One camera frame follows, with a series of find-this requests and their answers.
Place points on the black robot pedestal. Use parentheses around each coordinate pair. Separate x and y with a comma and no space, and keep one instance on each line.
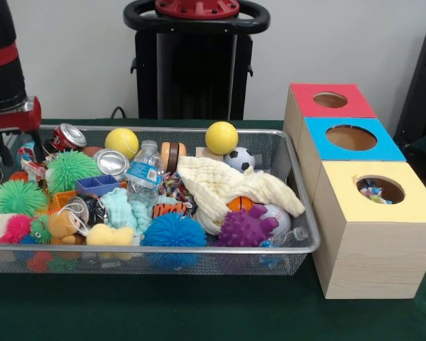
(195,71)

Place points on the cream waffle cloth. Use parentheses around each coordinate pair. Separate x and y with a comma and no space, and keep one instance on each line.
(234,184)

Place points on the small soccer ball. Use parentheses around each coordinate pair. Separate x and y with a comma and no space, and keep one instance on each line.
(238,160)

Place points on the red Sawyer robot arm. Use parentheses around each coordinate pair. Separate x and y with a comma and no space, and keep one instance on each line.
(1,71)

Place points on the smooth yellow ball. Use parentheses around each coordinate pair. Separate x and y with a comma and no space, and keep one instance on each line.
(221,138)

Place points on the dark green tablecloth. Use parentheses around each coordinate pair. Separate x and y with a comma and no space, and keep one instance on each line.
(163,309)

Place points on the clear mesh bin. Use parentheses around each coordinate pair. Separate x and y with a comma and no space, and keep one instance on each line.
(92,261)

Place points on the red drink can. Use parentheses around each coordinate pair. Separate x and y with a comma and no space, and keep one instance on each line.
(69,136)

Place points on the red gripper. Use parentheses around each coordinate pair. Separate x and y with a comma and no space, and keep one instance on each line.
(14,120)

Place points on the yellow tennis-seam ball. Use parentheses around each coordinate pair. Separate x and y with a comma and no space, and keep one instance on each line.
(121,142)

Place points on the silver drink can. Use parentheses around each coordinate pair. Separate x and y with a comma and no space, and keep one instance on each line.
(110,163)

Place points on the multicoloured patterned cloth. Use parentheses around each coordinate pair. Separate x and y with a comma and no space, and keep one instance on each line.
(372,192)
(30,170)

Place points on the wooden box with three holes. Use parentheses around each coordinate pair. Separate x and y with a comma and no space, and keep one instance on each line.
(376,248)

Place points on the blue spiky ball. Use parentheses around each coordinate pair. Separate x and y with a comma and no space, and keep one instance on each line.
(173,231)

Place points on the green spiky ball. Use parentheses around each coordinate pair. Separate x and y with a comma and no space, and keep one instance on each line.
(69,170)
(17,197)

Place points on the purple spiky toy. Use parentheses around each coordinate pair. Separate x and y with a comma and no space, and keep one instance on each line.
(245,229)

